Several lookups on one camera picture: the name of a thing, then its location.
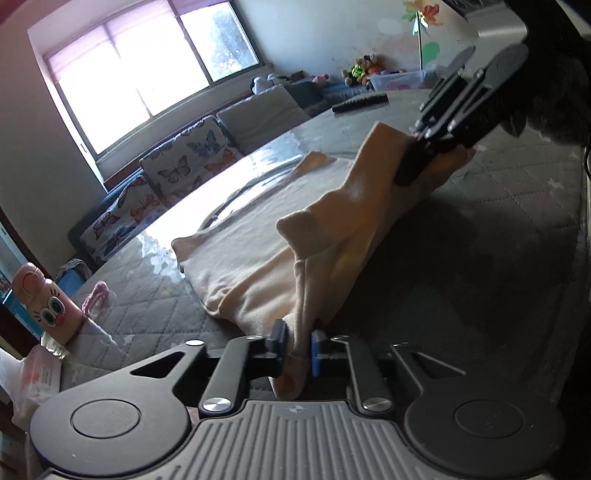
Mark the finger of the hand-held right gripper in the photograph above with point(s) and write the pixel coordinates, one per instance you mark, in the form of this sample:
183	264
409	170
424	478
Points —
429	124
489	101

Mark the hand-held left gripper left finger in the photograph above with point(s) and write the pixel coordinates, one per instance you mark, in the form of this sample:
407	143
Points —
240	364

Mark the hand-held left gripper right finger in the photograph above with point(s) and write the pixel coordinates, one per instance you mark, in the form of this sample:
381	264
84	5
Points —
355	364

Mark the cream sweatshirt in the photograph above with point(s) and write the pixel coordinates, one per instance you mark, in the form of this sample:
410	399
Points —
258	258

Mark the person's right hand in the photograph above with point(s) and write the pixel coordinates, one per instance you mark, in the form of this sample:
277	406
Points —
554	101

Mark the clear plastic storage box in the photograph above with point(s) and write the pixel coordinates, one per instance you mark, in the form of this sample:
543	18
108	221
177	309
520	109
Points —
401	79

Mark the black remote control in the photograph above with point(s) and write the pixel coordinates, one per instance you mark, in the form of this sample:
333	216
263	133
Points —
360	102

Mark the colourful pinwheel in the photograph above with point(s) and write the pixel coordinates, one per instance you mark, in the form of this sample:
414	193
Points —
422	18

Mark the brown plush toy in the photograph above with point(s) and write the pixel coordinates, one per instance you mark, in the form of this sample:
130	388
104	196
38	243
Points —
368	60

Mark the green plush toy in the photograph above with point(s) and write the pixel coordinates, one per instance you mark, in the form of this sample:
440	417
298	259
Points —
358	70

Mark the pink plush toy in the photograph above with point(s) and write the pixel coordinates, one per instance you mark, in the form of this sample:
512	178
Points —
321	81

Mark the quilted grey star table cover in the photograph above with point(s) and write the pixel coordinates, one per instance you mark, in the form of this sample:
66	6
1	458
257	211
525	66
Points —
461	258

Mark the plain white cushion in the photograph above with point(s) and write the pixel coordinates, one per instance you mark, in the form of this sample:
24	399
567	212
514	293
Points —
263	117

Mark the white and black plush toy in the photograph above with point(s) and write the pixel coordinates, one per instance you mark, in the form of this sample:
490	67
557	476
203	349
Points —
265	83

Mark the round glass turntable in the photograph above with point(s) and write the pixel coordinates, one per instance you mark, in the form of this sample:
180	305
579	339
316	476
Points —
249	191

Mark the wide butterfly print cushion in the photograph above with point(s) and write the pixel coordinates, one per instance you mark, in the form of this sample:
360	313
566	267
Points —
122	221

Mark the blue chair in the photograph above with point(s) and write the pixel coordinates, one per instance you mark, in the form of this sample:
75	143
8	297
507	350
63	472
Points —
74	277

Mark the pink cartoon face bottle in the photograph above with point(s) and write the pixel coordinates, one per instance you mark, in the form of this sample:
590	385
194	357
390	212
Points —
48	309

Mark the white tissue box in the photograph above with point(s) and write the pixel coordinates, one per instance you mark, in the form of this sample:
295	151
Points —
39	383

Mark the square butterfly print cushion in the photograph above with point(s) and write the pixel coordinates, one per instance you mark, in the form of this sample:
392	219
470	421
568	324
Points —
189	161

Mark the window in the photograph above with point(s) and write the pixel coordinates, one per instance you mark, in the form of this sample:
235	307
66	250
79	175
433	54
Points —
138	74

